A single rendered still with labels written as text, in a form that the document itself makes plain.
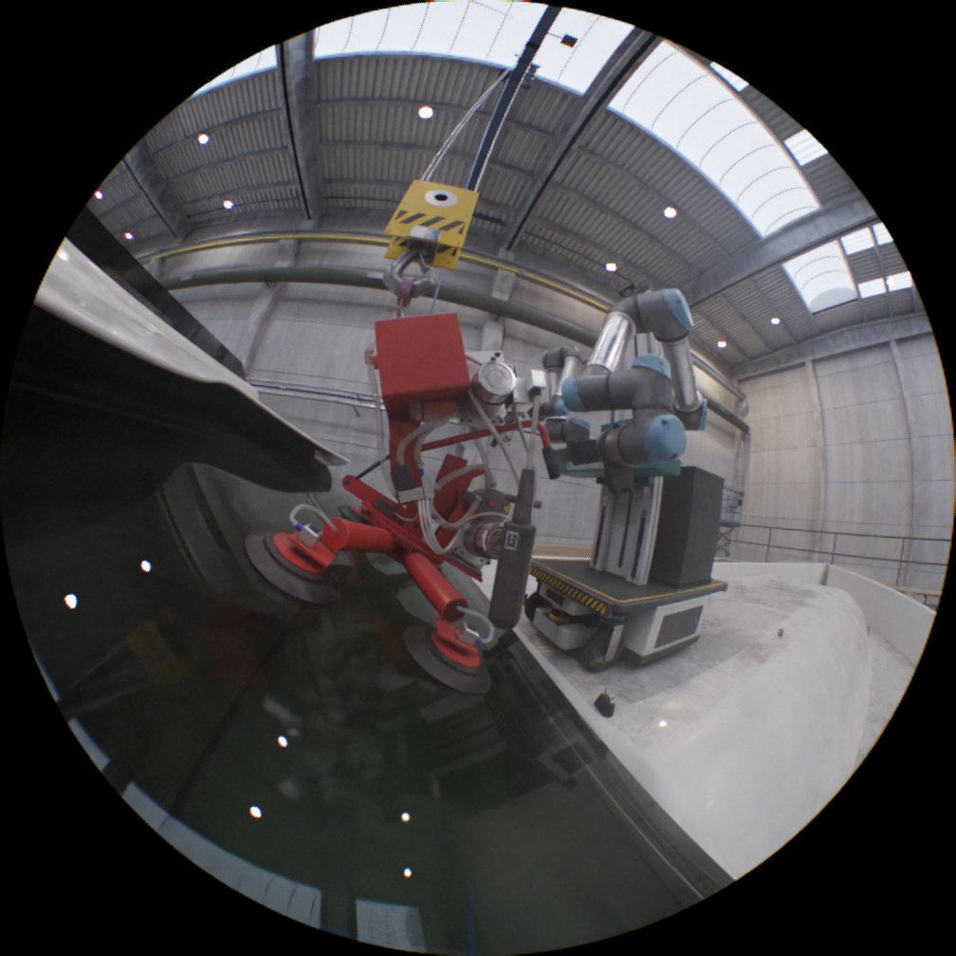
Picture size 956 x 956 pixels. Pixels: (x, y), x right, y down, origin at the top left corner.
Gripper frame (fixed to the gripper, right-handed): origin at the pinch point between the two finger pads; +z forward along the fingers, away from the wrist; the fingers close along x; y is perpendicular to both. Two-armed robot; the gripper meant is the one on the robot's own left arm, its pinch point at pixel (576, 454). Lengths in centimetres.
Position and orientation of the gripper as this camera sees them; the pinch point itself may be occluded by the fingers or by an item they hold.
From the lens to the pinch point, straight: 73.6
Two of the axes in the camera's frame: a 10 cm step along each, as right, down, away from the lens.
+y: -1.4, -9.9, -0.1
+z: -2.3, 0.2, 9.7
